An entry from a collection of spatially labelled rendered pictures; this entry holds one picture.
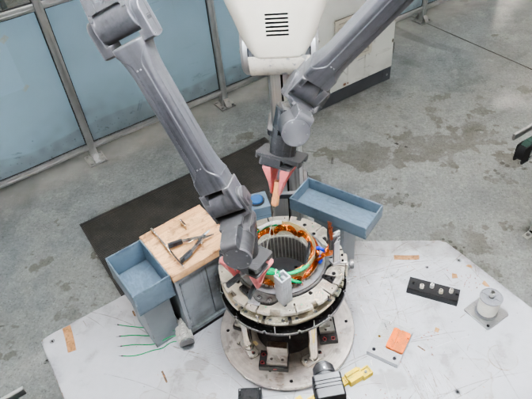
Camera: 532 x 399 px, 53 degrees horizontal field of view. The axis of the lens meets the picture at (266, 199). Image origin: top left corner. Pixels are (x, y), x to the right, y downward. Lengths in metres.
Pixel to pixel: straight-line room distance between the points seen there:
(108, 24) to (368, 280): 1.12
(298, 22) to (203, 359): 0.95
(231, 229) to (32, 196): 2.65
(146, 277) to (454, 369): 0.88
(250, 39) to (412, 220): 1.82
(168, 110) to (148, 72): 0.07
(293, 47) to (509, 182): 2.16
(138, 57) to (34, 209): 2.60
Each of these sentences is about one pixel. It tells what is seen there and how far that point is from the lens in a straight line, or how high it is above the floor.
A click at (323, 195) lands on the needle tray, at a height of 1.03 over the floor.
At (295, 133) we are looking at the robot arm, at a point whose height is 1.52.
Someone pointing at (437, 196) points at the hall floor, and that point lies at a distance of 3.17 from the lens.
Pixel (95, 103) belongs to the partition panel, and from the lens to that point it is 3.50.
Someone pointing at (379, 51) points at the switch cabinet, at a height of 0.27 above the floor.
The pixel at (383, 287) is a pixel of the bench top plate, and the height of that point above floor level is 0.78.
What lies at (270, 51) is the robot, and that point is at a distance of 1.44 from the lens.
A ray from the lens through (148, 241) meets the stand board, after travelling 1.50.
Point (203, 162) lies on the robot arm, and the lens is 1.00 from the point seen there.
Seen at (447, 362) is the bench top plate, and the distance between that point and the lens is 1.59.
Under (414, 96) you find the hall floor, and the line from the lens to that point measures 3.97.
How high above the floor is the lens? 2.13
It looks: 43 degrees down
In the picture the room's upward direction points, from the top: 6 degrees counter-clockwise
